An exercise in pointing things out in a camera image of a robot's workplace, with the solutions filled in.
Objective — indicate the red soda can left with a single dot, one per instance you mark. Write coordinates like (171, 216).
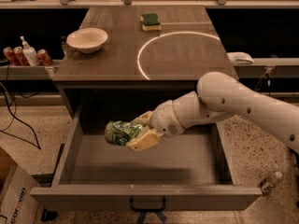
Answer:
(10, 55)

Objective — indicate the red soda can middle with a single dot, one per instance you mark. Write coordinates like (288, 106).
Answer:
(18, 51)

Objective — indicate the blue tape on floor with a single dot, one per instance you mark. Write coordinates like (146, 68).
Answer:
(151, 217)

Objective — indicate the grey side shelf right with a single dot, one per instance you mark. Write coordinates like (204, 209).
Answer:
(274, 67)

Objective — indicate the clear plastic bottle on floor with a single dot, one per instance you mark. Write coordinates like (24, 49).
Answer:
(270, 182)

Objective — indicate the open grey top drawer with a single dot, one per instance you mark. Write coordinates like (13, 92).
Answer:
(192, 171)

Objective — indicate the grey side shelf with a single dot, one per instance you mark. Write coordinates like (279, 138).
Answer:
(274, 67)
(41, 72)

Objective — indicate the black drawer handle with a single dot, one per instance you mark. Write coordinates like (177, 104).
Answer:
(147, 205)

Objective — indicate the cardboard box with print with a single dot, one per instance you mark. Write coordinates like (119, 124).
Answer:
(16, 204)

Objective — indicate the white folded cloth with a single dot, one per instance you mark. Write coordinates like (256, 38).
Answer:
(240, 58)

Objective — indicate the green and yellow sponge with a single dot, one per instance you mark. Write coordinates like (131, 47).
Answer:
(150, 22)

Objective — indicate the white bowl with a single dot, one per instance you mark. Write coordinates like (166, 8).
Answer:
(87, 40)

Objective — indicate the red soda can right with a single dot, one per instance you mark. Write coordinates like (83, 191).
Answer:
(44, 57)

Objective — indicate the grey cabinet with counter top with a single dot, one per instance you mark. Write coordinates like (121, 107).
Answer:
(173, 58)

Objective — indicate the grey side shelf left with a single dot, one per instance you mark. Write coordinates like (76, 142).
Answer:
(41, 72)

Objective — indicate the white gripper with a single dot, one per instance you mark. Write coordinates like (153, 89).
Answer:
(164, 118)

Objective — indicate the red soda can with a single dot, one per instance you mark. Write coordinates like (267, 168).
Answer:
(18, 51)
(44, 57)
(10, 55)

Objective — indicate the green can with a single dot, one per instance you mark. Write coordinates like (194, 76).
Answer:
(120, 132)

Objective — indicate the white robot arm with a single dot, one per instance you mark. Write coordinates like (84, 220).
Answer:
(218, 97)

